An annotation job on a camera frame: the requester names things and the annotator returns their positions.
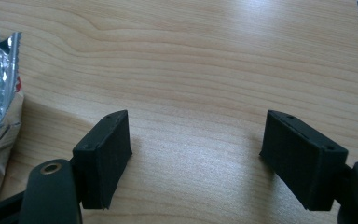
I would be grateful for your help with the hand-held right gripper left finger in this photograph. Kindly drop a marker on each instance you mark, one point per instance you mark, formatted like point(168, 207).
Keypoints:
point(101, 161)

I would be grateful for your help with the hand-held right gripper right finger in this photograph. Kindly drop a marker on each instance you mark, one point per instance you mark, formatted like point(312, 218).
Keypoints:
point(301, 161)

